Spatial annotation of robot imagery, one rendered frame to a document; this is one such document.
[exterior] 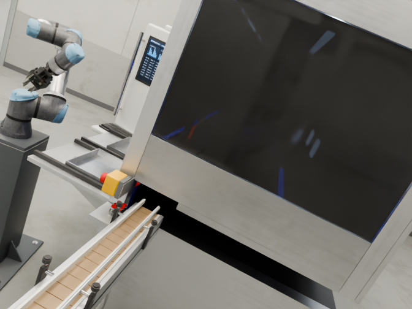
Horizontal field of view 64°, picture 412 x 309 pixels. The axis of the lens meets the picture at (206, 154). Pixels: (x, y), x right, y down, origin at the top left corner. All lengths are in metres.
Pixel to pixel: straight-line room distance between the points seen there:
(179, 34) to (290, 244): 0.83
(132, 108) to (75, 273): 1.61
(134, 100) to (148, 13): 3.14
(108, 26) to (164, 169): 4.46
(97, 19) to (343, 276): 5.01
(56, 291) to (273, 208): 0.72
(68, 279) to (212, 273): 0.60
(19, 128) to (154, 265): 0.98
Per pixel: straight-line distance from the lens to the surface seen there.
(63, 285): 0.93
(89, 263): 1.00
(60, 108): 1.87
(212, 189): 1.20
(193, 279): 1.39
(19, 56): 6.12
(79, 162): 1.60
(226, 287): 1.37
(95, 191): 1.41
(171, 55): 1.18
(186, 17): 1.17
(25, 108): 1.86
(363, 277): 1.33
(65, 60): 1.57
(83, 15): 5.68
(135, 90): 2.38
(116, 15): 5.52
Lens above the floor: 1.58
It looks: 17 degrees down
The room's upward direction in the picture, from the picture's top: 24 degrees clockwise
